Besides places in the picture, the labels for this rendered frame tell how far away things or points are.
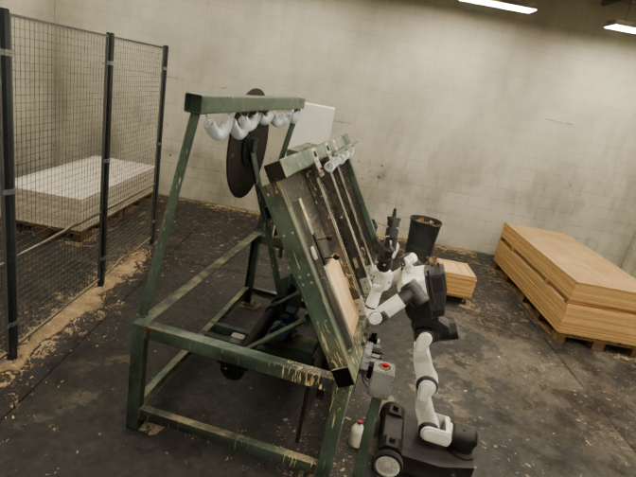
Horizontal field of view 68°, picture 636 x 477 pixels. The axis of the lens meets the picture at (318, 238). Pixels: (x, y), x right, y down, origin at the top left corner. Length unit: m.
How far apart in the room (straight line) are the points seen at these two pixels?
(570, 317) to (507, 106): 3.82
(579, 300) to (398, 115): 4.02
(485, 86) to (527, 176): 1.68
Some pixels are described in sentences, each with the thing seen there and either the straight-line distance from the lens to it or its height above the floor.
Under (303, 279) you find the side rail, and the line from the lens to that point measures 2.59.
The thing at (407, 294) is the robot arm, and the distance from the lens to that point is 2.84.
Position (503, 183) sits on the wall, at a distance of 8.75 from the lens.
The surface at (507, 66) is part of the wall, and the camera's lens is 8.56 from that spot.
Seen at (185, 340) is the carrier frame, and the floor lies 0.77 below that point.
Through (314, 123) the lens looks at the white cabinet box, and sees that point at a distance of 6.77.
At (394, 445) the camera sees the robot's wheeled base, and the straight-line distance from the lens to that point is 3.46.
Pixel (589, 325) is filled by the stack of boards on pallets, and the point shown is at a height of 0.30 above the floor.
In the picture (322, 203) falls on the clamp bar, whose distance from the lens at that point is 3.15.
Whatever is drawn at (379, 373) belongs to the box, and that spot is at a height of 0.92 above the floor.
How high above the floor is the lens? 2.37
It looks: 18 degrees down
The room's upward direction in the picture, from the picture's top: 11 degrees clockwise
